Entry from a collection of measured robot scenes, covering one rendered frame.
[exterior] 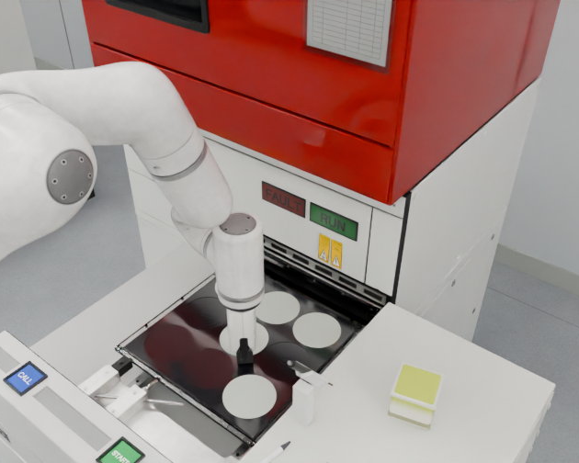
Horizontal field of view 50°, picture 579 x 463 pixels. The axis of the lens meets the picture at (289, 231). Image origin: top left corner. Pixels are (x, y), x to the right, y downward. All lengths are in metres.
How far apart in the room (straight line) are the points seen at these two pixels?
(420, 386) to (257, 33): 0.66
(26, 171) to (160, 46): 0.73
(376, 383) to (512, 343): 1.56
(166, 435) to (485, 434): 0.55
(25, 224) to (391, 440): 0.67
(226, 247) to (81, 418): 0.39
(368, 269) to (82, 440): 0.62
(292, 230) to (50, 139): 0.79
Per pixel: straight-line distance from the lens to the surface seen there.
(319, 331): 1.31
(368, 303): 1.32
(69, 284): 2.92
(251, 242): 1.00
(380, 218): 1.20
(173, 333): 1.33
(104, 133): 0.79
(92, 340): 1.47
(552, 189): 2.77
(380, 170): 1.08
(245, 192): 1.41
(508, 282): 2.94
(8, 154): 0.67
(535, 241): 2.92
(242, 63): 1.19
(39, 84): 0.80
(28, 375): 1.24
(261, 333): 1.31
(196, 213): 0.91
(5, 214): 0.68
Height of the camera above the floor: 1.85
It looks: 37 degrees down
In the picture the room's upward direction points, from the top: straight up
